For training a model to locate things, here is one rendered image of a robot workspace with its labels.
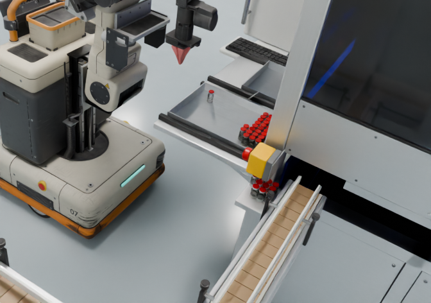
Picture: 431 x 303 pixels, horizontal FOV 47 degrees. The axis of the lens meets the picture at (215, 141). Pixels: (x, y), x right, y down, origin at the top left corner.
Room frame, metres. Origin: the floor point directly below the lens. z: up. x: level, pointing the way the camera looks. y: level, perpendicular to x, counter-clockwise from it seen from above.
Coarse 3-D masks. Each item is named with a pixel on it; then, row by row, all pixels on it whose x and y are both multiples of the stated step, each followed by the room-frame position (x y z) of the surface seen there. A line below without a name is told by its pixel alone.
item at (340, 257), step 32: (320, 224) 1.10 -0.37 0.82; (352, 224) 1.06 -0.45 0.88; (320, 256) 1.09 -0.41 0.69; (352, 256) 1.05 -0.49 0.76; (384, 256) 1.02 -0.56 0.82; (416, 256) 0.99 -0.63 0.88; (288, 288) 1.11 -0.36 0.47; (320, 288) 1.07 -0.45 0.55; (352, 288) 1.03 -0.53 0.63; (384, 288) 1.00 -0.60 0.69; (416, 288) 0.98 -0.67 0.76
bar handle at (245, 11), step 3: (246, 0) 2.28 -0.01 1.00; (249, 0) 2.28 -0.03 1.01; (246, 3) 2.28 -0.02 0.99; (249, 3) 2.29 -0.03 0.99; (246, 6) 2.28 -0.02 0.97; (246, 9) 2.28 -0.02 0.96; (243, 12) 2.28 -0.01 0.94; (246, 12) 2.28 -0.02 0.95; (249, 12) 2.32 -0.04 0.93; (243, 15) 2.28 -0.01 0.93; (246, 15) 2.28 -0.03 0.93; (243, 18) 2.28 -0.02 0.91; (246, 18) 2.29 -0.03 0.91; (243, 21) 2.28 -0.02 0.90
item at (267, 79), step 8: (264, 64) 1.86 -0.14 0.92; (272, 64) 1.89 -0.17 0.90; (256, 72) 1.78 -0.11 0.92; (264, 72) 1.85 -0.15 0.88; (272, 72) 1.87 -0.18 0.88; (280, 72) 1.88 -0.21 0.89; (248, 80) 1.71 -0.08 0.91; (256, 80) 1.77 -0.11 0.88; (264, 80) 1.79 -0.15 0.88; (272, 80) 1.80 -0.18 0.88; (280, 80) 1.81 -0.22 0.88; (248, 88) 1.65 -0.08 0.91; (256, 88) 1.71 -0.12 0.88; (264, 88) 1.73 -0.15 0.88; (272, 88) 1.74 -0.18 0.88; (264, 96) 1.62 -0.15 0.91; (272, 96) 1.68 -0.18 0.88
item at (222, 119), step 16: (192, 96) 1.54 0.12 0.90; (224, 96) 1.59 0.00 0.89; (176, 112) 1.44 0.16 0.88; (192, 112) 1.46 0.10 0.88; (208, 112) 1.48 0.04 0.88; (224, 112) 1.50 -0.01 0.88; (240, 112) 1.52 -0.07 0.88; (256, 112) 1.54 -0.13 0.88; (272, 112) 1.52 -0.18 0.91; (208, 128) 1.38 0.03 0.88; (224, 128) 1.40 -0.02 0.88; (240, 128) 1.42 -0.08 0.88; (240, 144) 1.29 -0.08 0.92
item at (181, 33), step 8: (176, 24) 1.44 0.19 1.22; (184, 24) 1.42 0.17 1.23; (192, 24) 1.44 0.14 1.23; (176, 32) 1.43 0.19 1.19; (184, 32) 1.42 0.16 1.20; (192, 32) 1.45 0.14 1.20; (176, 40) 1.42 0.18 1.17; (184, 40) 1.42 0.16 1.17; (192, 40) 1.43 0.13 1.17; (200, 40) 1.45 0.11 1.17
